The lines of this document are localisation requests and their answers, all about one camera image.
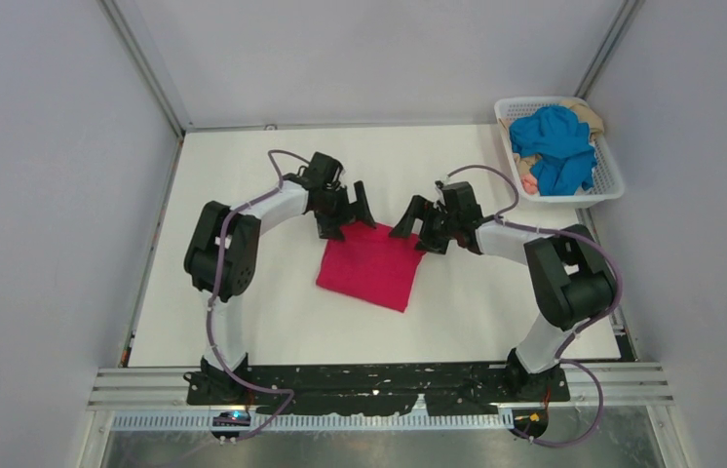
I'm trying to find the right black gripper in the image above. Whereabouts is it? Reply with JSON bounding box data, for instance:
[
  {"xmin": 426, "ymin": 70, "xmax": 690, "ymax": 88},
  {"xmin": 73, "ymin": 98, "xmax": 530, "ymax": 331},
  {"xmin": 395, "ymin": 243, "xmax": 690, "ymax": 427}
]
[{"xmin": 390, "ymin": 195, "xmax": 460, "ymax": 256}]

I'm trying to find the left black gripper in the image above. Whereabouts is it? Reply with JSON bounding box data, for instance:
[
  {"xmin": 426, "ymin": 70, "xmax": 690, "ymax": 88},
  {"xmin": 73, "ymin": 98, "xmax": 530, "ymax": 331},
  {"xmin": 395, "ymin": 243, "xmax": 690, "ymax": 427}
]
[{"xmin": 314, "ymin": 182, "xmax": 374, "ymax": 242}]

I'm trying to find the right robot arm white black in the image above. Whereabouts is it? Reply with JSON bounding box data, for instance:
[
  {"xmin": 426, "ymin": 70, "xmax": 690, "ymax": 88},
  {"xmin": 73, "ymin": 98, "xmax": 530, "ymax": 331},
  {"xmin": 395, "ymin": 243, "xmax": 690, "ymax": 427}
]
[{"xmin": 390, "ymin": 182, "xmax": 618, "ymax": 401}]

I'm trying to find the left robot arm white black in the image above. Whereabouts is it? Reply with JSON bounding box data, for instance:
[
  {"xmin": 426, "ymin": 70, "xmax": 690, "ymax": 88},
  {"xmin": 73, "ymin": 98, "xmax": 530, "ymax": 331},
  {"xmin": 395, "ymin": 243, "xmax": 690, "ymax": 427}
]
[{"xmin": 183, "ymin": 152, "xmax": 376, "ymax": 404}]

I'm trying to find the salmon pink t shirt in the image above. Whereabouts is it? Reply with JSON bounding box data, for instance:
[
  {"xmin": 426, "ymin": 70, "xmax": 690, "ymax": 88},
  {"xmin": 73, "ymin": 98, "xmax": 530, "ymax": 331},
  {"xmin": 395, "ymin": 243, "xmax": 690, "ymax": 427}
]
[{"xmin": 520, "ymin": 173, "xmax": 539, "ymax": 196}]

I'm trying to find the beige t shirt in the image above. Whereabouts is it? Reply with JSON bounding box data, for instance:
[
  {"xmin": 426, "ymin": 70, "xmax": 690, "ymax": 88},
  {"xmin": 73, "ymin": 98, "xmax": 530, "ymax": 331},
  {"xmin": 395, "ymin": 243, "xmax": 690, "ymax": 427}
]
[{"xmin": 495, "ymin": 97, "xmax": 604, "ymax": 185}]

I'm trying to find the blue t shirt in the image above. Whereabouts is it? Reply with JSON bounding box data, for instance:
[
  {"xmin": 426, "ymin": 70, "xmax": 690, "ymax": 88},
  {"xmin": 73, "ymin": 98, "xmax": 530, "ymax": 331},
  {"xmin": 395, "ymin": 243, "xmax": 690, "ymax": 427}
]
[{"xmin": 509, "ymin": 104, "xmax": 597, "ymax": 197}]

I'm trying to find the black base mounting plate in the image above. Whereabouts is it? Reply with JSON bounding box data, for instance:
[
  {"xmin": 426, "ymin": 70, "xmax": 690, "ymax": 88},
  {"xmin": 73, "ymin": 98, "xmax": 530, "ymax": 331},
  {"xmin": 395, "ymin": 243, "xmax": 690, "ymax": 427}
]
[{"xmin": 183, "ymin": 362, "xmax": 570, "ymax": 416}]

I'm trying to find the white slotted cable duct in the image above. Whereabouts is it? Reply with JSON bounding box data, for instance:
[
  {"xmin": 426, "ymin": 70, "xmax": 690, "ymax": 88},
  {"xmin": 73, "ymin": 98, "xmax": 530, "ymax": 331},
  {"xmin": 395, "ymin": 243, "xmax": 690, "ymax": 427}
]
[{"xmin": 111, "ymin": 409, "xmax": 514, "ymax": 432}]

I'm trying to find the aluminium frame rail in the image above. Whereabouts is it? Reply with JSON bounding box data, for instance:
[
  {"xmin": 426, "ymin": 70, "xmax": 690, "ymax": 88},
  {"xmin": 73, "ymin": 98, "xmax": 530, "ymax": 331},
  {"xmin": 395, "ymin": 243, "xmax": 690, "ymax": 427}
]
[{"xmin": 88, "ymin": 362, "xmax": 675, "ymax": 410}]

